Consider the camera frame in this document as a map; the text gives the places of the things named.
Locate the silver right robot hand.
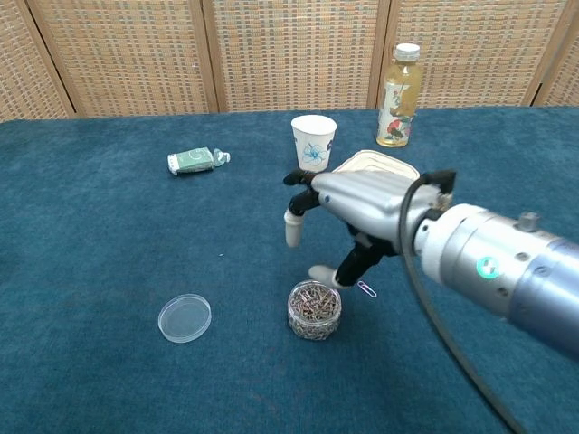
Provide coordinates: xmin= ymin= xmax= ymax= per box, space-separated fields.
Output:
xmin=282 ymin=167 xmax=458 ymax=289

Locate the cream plastic cutting board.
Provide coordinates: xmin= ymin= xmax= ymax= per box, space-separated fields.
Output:
xmin=332 ymin=149 xmax=422 ymax=182

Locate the white paper cup blue flower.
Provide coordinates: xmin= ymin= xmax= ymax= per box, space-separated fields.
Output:
xmin=290 ymin=114 xmax=338 ymax=174

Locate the yellow tea bottle white cap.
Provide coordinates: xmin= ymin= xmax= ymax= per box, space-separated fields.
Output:
xmin=375 ymin=42 xmax=425 ymax=148

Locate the clear jar of paper clips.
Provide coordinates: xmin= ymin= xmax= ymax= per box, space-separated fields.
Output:
xmin=287 ymin=278 xmax=344 ymax=341

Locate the woven rattan folding screen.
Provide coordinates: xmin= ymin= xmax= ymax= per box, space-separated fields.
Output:
xmin=0 ymin=0 xmax=579 ymax=123

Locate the green rolled toothpaste tube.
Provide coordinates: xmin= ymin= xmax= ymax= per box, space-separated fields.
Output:
xmin=166 ymin=146 xmax=233 ymax=176

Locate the clear round plastic lid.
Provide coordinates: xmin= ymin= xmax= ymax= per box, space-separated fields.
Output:
xmin=157 ymin=293 xmax=213 ymax=344

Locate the blue velvet tablecloth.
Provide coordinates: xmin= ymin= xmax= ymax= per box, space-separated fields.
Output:
xmin=0 ymin=105 xmax=579 ymax=434

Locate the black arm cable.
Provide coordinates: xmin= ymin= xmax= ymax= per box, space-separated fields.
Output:
xmin=399 ymin=174 xmax=528 ymax=434

